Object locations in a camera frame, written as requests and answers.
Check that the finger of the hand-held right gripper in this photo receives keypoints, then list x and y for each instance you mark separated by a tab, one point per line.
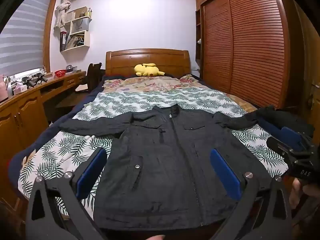
292	137
280	146

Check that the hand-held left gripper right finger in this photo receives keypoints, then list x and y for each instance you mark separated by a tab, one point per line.
225	172

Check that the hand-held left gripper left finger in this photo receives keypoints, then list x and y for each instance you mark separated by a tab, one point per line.
91	172

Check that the black jacket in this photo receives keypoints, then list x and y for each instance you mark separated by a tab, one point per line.
170	167

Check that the person's right hand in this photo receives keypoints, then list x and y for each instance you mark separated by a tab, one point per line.
296	192

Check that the folded dark cloth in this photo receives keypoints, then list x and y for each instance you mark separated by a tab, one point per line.
287	118

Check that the bed with palm-leaf cover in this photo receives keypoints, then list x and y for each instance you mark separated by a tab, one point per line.
32	152

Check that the wooden door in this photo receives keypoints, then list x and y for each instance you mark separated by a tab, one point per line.
307	62

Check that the wooden desk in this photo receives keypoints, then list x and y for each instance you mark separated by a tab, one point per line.
27	110

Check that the dark chair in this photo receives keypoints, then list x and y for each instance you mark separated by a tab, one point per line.
93	76

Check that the red basket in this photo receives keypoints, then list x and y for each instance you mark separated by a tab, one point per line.
60	73

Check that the wooden slatted wardrobe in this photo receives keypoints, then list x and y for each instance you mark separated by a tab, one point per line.
250	42

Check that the grey desk item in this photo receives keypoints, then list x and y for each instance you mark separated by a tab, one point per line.
71	68

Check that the floral pillow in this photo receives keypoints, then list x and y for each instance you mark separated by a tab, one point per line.
150	82

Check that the black gadget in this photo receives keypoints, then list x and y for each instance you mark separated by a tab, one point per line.
35	79

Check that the pink tissue box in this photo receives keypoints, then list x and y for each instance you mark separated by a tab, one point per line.
20	88

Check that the wooden bed headboard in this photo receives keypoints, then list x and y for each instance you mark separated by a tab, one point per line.
120	62

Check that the yellow plush toy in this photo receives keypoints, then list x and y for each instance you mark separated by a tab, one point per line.
146	70

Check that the white bottle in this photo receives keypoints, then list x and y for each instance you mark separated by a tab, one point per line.
8	87

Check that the white paper bag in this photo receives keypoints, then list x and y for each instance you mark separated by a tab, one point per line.
80	26

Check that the grey window blind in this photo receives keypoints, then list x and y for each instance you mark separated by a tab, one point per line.
22	37

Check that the white cloth bundle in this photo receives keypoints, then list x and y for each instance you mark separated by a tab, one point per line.
61	12

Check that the white wall shelf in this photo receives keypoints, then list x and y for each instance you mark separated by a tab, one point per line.
86	40

